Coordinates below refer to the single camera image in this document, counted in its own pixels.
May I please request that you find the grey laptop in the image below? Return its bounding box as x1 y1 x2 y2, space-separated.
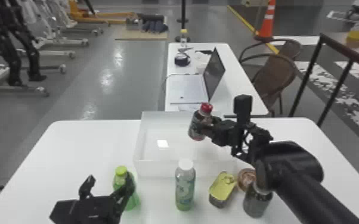
169 46 227 105

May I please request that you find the brown can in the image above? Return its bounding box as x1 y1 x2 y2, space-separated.
237 167 257 192

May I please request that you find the yellow pallet jack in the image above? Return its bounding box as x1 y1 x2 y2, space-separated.
67 0 137 26

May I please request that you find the clear bottle with yellow cap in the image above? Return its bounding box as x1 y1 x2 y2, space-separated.
179 29 189 48

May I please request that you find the dark bottle with red cap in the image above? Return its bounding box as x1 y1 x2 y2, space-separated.
187 102 214 142

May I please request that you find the cardboard sheet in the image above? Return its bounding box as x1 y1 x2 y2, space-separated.
114 24 169 41

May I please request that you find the brown chair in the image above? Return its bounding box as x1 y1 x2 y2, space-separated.
238 38 303 65
250 52 300 117

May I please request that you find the pale green bottle white cap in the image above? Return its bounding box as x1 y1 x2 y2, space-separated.
175 158 197 211

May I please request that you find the grey can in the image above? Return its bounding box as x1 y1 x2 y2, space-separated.
242 183 274 219

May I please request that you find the black post on round foot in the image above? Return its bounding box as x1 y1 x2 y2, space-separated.
175 0 191 43

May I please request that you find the clear box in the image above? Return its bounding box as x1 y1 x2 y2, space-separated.
133 110 240 179

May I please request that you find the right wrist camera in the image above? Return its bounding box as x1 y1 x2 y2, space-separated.
233 94 253 127

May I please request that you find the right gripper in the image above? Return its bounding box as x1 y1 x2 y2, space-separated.
193 114 240 148

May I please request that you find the white side table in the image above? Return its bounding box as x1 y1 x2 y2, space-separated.
164 42 270 117

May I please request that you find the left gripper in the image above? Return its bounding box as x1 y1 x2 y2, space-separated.
72 172 136 224

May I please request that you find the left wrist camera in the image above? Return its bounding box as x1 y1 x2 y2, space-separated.
49 199 77 224

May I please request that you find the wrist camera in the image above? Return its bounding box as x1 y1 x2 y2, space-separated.
49 199 77 224
233 94 253 127

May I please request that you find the orange cone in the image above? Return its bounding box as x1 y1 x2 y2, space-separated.
253 0 277 42

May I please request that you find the yellow can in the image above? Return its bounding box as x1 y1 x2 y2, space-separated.
208 170 237 209

